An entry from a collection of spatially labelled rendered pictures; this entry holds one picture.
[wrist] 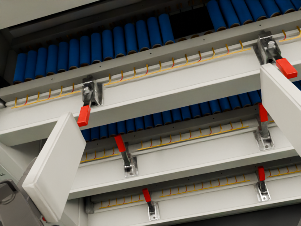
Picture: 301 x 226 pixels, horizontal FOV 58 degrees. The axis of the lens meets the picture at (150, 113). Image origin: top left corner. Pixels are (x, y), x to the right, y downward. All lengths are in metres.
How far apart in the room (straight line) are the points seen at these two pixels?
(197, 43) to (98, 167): 0.33
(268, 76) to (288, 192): 0.58
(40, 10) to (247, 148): 0.42
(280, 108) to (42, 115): 0.38
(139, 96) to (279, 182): 0.45
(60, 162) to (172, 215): 0.57
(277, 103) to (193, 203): 0.56
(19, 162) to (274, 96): 0.47
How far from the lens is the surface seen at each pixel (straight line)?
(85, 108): 0.39
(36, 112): 0.48
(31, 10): 0.37
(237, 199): 0.72
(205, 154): 0.55
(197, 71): 0.42
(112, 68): 0.43
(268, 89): 0.18
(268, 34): 0.43
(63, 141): 0.18
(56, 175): 0.16
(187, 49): 0.42
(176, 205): 0.72
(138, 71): 0.43
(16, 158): 0.55
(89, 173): 0.60
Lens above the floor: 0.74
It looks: 41 degrees down
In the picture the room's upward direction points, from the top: 20 degrees counter-clockwise
